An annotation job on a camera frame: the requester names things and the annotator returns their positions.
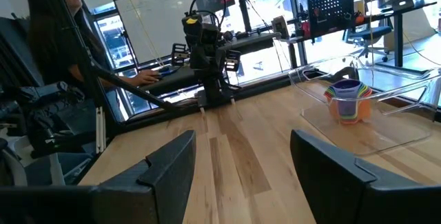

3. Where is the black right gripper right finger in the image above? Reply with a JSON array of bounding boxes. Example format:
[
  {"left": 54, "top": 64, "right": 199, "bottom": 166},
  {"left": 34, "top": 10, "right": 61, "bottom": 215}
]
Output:
[{"left": 290, "top": 129, "right": 441, "bottom": 224}]

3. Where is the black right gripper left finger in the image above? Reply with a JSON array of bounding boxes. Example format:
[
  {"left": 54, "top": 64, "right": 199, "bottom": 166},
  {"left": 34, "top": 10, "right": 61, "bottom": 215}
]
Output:
[{"left": 0, "top": 130, "right": 197, "bottom": 224}]

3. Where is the orange measuring cup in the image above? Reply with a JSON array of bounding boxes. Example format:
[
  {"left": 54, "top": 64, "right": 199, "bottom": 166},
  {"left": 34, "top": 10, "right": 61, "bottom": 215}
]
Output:
[{"left": 325, "top": 91, "right": 373, "bottom": 125}]

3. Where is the clear plastic basket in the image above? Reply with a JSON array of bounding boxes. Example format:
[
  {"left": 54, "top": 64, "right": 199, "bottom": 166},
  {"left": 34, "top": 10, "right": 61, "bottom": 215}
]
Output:
[{"left": 288, "top": 54, "right": 441, "bottom": 156}]

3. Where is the blue measuring cup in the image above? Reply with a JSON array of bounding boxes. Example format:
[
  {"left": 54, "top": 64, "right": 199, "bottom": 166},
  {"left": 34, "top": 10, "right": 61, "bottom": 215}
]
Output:
[{"left": 325, "top": 88, "right": 372, "bottom": 120}]

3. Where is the purple measuring cup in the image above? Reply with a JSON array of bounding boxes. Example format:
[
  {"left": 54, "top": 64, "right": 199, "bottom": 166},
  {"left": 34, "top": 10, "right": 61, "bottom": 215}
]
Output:
[{"left": 332, "top": 79, "right": 363, "bottom": 111}]

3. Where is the yellow measuring cup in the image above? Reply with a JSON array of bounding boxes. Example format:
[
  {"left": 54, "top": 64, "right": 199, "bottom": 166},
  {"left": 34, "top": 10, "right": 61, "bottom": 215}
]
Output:
[{"left": 326, "top": 85, "right": 371, "bottom": 121}]

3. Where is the teal measuring cup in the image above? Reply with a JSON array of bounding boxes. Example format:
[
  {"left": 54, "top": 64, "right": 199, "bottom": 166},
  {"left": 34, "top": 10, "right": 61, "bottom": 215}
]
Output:
[{"left": 330, "top": 83, "right": 367, "bottom": 113}]

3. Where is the dark grey desk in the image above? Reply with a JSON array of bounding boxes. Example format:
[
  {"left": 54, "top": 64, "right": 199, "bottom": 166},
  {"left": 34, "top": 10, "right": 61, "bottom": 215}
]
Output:
[{"left": 137, "top": 32, "right": 282, "bottom": 96}]

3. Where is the whiteboard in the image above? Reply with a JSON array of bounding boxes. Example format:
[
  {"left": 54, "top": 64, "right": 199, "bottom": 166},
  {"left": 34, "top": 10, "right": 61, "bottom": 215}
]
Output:
[{"left": 113, "top": 0, "right": 197, "bottom": 65}]

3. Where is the small wooden box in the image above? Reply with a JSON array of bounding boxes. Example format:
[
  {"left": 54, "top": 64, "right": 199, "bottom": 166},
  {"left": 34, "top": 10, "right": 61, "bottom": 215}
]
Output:
[{"left": 271, "top": 15, "right": 289, "bottom": 40}]

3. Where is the black pegboard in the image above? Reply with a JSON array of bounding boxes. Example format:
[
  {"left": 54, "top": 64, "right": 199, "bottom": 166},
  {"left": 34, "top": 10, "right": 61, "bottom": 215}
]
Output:
[{"left": 306, "top": 0, "right": 356, "bottom": 39}]

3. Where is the black office chair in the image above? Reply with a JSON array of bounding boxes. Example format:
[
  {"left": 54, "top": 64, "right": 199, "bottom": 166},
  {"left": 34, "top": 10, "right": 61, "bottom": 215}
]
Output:
[{"left": 0, "top": 81, "right": 97, "bottom": 187}]

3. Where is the person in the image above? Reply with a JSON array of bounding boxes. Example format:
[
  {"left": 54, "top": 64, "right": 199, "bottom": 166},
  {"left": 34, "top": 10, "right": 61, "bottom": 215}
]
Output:
[{"left": 23, "top": 0, "right": 163, "bottom": 92}]

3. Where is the blue office chair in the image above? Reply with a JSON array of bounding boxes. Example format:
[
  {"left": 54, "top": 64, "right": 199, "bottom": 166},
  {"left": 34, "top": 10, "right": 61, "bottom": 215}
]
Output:
[{"left": 342, "top": 26, "right": 393, "bottom": 63}]

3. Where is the black standing desk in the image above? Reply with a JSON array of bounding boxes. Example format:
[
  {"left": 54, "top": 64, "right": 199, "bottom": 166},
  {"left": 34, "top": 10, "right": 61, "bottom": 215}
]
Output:
[{"left": 285, "top": 1, "right": 438, "bottom": 73}]

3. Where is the grey laptop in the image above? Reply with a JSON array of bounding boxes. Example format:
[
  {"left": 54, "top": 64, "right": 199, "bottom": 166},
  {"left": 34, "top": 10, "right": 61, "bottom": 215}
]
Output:
[{"left": 382, "top": 0, "right": 416, "bottom": 13}]

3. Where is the black metal rig frame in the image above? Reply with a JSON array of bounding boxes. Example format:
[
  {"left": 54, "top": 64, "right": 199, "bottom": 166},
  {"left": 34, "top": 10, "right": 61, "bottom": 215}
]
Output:
[{"left": 51, "top": 0, "right": 441, "bottom": 139}]

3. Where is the white aluminium post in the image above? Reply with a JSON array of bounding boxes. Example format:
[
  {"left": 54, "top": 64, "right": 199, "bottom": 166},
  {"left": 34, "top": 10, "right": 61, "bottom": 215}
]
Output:
[{"left": 95, "top": 106, "right": 106, "bottom": 154}]

